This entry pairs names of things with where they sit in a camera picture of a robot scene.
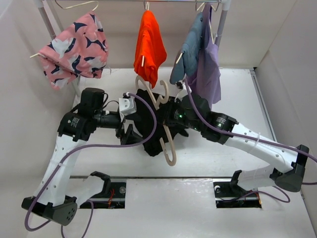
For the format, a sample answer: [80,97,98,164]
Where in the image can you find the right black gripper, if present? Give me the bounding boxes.
[150,95,203,132]

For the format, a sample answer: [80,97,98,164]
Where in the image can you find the black trousers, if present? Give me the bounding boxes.
[134,89,189,157]

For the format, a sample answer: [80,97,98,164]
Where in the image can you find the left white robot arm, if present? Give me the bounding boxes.
[21,88,148,232]

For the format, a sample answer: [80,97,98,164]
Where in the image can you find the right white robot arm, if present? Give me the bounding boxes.
[158,94,309,195]

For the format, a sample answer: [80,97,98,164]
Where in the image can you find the wooden hanger under lilac shirt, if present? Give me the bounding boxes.
[209,0,221,44]

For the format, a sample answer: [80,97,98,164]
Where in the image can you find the wooden hanger under pink shorts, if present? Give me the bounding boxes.
[29,0,99,58]

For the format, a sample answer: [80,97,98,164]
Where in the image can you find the wooden hanger under blue shorts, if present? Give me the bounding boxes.
[175,2,206,64]

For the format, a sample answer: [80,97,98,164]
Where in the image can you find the wooden hanger under orange shorts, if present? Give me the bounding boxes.
[141,0,150,67]

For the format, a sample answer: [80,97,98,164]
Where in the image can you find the lilac purple shirt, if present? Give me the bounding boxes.
[187,2,221,107]

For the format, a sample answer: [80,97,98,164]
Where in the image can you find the blue-grey shorts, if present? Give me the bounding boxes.
[169,12,204,84]

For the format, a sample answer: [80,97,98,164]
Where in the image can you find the pink bird-print shorts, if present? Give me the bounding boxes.
[38,11,108,90]

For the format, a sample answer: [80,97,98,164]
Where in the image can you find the orange shorts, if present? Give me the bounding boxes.
[133,10,167,88]

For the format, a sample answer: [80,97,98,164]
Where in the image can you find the grey metal clothes rack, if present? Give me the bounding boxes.
[34,0,232,97]

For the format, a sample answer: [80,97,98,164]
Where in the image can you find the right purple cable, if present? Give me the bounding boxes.
[184,75,317,203]

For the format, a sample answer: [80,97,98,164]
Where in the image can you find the purple cable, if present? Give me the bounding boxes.
[24,92,158,238]
[184,75,317,203]

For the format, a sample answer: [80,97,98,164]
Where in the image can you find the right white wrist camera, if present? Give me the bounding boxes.
[175,80,186,91]

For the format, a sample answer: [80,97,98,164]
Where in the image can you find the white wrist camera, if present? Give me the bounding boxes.
[175,80,186,91]
[118,98,137,116]

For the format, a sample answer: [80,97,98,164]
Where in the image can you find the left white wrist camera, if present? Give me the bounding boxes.
[118,98,137,116]

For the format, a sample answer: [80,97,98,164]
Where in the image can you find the aluminium rail front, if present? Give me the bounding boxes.
[70,176,231,179]

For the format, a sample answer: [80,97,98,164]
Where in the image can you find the aluminium rail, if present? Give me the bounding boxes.
[250,68,276,141]
[70,176,231,179]

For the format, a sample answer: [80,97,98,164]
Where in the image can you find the aluminium rail right side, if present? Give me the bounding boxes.
[250,68,276,141]

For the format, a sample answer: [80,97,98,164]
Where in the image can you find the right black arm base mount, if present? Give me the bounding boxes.
[213,179,262,209]

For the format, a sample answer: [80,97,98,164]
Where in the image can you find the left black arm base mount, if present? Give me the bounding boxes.
[90,178,126,209]

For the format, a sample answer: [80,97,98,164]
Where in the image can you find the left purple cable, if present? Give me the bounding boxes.
[24,92,158,238]

